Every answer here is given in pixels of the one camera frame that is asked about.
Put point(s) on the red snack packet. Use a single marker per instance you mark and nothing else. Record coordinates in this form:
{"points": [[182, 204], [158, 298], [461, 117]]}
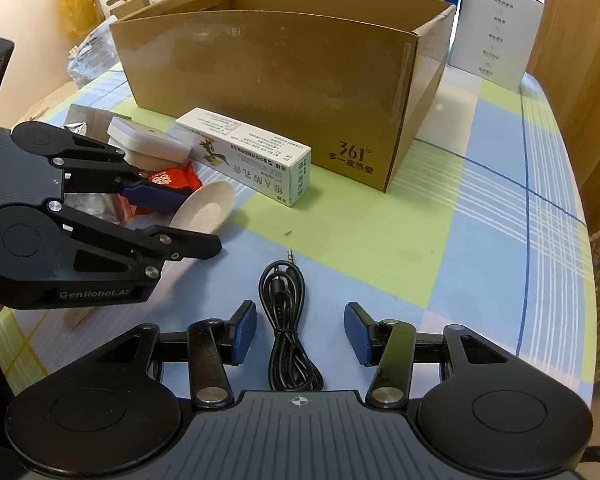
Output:
{"points": [[177, 177]]}

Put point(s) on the clear plastic bag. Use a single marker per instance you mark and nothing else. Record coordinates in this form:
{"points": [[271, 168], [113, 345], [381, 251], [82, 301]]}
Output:
{"points": [[90, 55]]}

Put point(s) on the beige wooden spoon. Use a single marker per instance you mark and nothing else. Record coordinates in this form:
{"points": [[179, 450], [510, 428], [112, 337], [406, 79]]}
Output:
{"points": [[205, 207]]}

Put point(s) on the white medicine box bird print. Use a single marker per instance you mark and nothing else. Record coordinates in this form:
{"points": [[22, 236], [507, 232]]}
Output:
{"points": [[245, 155]]}

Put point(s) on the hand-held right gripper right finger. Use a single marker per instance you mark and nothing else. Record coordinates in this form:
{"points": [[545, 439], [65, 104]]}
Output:
{"points": [[357, 332]]}

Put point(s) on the white square night light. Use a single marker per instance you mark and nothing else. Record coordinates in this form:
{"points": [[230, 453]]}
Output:
{"points": [[145, 142]]}

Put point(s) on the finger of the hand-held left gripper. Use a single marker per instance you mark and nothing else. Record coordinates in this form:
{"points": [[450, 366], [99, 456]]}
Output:
{"points": [[155, 197], [190, 242]]}

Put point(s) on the brown cardboard box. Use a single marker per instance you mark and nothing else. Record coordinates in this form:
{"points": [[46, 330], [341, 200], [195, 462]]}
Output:
{"points": [[280, 70]]}

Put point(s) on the wooden door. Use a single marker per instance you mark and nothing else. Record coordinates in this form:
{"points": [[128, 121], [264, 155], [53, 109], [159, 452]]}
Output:
{"points": [[580, 60]]}

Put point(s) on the silver foil bag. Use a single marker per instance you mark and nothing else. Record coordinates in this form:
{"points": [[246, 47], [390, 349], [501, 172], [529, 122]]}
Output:
{"points": [[87, 122]]}

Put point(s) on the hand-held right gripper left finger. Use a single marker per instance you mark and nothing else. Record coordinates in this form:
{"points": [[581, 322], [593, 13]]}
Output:
{"points": [[243, 332]]}

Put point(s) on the white carton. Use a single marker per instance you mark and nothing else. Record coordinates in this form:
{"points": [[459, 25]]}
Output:
{"points": [[495, 30]]}

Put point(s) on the plaid cloth covered desktop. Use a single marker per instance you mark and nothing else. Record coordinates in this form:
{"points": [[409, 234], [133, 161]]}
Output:
{"points": [[430, 240]]}

